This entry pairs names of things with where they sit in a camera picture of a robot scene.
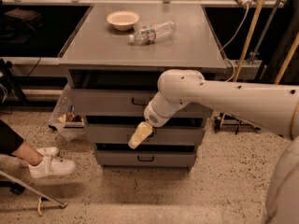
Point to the grey metal bar on floor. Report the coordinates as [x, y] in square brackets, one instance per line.
[17, 186]

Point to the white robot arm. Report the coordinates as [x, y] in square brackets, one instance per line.
[268, 106]

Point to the banana peel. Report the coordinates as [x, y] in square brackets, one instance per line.
[39, 206]

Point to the clear plastic water bottle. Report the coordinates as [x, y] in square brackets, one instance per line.
[152, 33]

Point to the wooden pole stand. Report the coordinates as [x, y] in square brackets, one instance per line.
[254, 20]

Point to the white sneaker front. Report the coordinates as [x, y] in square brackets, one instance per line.
[52, 166]

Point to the clear plastic bin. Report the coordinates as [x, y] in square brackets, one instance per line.
[65, 120]

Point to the black drawer handle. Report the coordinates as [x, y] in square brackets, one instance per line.
[140, 101]

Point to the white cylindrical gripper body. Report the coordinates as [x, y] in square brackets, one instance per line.
[152, 116]

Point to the grey metal drawer cabinet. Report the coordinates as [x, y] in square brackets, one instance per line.
[112, 80]

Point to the person's leg black trousers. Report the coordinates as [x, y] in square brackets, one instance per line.
[12, 144]

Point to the grey bottom drawer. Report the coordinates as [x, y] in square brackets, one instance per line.
[146, 159]

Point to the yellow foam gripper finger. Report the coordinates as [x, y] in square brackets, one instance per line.
[143, 131]

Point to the grey middle drawer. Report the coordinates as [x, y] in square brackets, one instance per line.
[121, 134]

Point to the beige paper bowl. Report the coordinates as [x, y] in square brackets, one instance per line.
[123, 20]

